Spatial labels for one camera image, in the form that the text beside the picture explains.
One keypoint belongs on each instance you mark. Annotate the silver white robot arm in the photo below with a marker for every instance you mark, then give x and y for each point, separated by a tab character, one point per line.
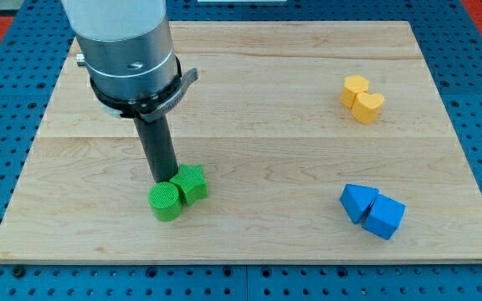
129	54

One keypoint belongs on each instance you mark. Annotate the green cylinder block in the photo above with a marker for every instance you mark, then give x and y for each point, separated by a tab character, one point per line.
165	201

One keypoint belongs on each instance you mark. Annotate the yellow heart block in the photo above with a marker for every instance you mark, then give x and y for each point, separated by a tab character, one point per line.
366	108

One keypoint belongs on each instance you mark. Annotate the green star block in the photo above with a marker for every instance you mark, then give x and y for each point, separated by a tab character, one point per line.
191	182

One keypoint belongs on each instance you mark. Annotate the blue triangle block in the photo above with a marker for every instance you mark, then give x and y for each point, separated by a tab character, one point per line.
356	199

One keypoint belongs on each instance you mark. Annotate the yellow hexagon block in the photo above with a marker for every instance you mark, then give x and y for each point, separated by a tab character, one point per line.
353	85

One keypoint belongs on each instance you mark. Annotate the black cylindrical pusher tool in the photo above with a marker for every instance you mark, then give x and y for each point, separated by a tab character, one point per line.
157	144

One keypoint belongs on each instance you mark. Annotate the light wooden board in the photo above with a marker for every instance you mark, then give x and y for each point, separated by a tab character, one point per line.
277	147

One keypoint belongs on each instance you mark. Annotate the blue cube block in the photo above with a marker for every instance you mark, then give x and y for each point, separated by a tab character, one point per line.
384	217

